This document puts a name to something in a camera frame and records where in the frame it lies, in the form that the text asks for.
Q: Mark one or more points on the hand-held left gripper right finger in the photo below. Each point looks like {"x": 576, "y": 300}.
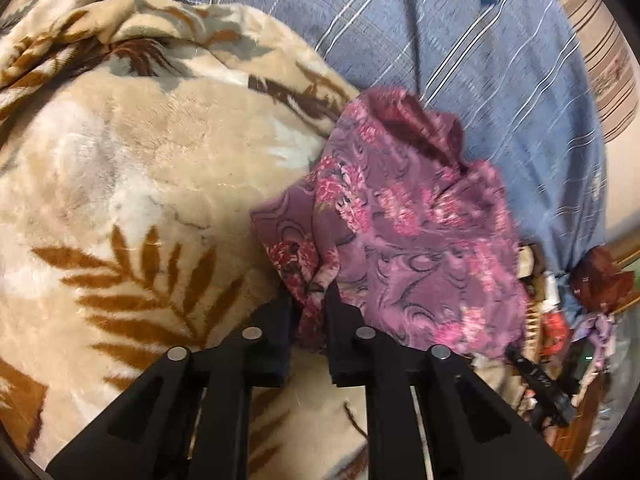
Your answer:
{"x": 345, "y": 355}

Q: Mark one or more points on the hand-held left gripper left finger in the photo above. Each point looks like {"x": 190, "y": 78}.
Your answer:
{"x": 272, "y": 350}

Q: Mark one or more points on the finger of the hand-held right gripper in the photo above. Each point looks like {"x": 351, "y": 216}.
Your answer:
{"x": 537, "y": 380}

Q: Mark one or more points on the purple floral shirt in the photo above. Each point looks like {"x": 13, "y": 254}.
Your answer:
{"x": 410, "y": 240}

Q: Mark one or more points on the light purple cloth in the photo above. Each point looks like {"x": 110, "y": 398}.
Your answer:
{"x": 597, "y": 332}

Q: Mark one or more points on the dark red cloth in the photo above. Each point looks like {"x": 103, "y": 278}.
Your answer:
{"x": 600, "y": 272}

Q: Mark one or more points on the beige leaf print blanket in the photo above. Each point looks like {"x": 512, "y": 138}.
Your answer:
{"x": 125, "y": 170}

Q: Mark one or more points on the striped floral cushion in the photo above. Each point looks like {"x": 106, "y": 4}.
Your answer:
{"x": 605, "y": 75}

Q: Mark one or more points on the blue checked bedding roll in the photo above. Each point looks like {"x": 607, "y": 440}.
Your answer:
{"x": 450, "y": 50}

